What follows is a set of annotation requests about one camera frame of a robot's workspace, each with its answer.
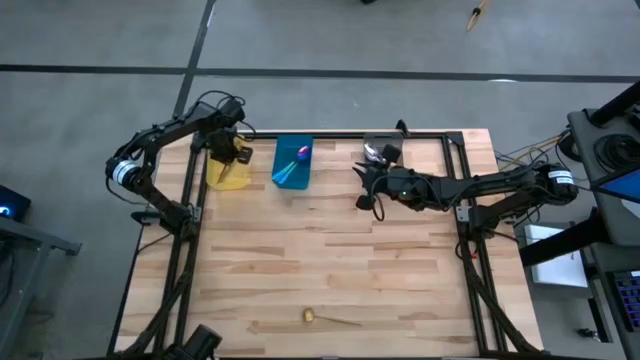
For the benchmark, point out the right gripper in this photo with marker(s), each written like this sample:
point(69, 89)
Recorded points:
point(407, 185)

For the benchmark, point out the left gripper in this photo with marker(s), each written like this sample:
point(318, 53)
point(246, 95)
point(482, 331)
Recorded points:
point(221, 142)

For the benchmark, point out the matte gold spoon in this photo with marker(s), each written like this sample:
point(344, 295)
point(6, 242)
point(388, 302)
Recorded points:
point(223, 172)
point(308, 315)

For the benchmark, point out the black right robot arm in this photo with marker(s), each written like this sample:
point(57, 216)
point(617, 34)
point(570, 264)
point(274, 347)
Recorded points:
point(500, 185)

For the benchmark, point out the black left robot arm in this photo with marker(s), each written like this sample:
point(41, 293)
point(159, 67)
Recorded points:
point(150, 137)

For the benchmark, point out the grey plastic bin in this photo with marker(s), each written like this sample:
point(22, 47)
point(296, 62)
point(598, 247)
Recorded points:
point(382, 141)

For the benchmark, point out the yellow translucent plastic bin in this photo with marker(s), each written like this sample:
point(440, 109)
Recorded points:
point(237, 177)

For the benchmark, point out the small black clamp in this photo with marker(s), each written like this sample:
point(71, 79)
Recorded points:
point(402, 127)

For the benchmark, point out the blue plastic bin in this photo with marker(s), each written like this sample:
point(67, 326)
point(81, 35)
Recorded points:
point(302, 177)

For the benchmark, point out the red clip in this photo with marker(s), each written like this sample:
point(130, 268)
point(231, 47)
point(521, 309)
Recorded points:
point(473, 255)

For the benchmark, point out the yellow black stick tool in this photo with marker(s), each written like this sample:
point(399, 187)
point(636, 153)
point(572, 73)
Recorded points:
point(474, 19)

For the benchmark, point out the black cylindrical device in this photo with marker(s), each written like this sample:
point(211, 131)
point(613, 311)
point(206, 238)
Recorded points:
point(200, 344)

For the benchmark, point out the black stand beam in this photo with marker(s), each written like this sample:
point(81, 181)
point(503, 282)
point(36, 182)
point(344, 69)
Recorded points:
point(565, 240)

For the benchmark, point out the grey equipment cart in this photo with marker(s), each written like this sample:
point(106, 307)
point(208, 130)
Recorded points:
point(582, 160)

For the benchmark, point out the white box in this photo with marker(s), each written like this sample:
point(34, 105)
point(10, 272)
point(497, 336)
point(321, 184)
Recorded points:
point(560, 270)

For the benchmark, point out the grey side table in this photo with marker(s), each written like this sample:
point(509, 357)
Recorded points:
point(30, 235)

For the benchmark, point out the black device blue light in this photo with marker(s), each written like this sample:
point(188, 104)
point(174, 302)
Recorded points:
point(15, 202)

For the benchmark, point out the blue laptop screen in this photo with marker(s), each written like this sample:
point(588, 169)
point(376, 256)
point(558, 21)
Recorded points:
point(625, 187)

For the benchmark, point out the black plug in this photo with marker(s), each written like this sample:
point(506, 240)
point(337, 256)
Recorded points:
point(587, 334)

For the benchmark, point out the black keypad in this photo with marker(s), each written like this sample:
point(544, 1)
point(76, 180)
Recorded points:
point(629, 297)

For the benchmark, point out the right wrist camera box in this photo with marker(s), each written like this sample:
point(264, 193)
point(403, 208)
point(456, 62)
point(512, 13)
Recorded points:
point(364, 202)

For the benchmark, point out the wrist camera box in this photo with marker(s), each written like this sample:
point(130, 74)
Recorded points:
point(233, 109)
point(364, 202)

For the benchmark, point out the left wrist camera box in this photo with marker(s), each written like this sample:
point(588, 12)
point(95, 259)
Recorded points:
point(233, 109)

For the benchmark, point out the black aluminium table frame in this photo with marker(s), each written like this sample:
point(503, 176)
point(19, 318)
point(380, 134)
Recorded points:
point(325, 135)

